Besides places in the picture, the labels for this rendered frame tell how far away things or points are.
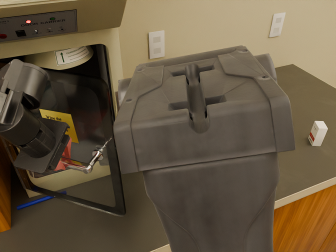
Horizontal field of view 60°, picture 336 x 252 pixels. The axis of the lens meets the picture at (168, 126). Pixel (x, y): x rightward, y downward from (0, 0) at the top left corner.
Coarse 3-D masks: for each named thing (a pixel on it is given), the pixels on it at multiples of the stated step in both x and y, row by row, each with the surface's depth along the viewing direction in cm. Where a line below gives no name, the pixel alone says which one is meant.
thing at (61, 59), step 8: (72, 48) 70; (80, 48) 72; (88, 48) 75; (24, 56) 71; (32, 56) 69; (40, 56) 68; (48, 56) 68; (56, 56) 69; (64, 56) 69; (72, 56) 70; (80, 56) 72; (88, 56) 74; (40, 64) 69; (48, 64) 69; (56, 64) 69; (64, 64) 70; (72, 64) 70
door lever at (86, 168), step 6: (96, 150) 62; (96, 156) 62; (102, 156) 63; (66, 162) 60; (72, 162) 60; (78, 162) 60; (90, 162) 60; (72, 168) 60; (78, 168) 60; (84, 168) 59; (90, 168) 59
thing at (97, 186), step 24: (48, 72) 54; (72, 72) 53; (48, 96) 57; (72, 96) 55; (96, 96) 53; (72, 120) 59; (96, 120) 57; (72, 144) 64; (96, 144) 61; (96, 168) 66; (48, 192) 79; (72, 192) 76; (96, 192) 72; (120, 192) 69; (120, 216) 75
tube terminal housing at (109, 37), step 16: (80, 32) 65; (96, 32) 67; (112, 32) 68; (0, 48) 61; (16, 48) 62; (32, 48) 63; (48, 48) 65; (64, 48) 66; (112, 48) 70; (112, 64) 73; (112, 80) 75; (112, 96) 81; (32, 192) 86
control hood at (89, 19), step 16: (0, 0) 47; (16, 0) 47; (32, 0) 48; (48, 0) 49; (64, 0) 50; (80, 0) 51; (96, 0) 53; (112, 0) 54; (0, 16) 49; (80, 16) 57; (96, 16) 58; (112, 16) 60
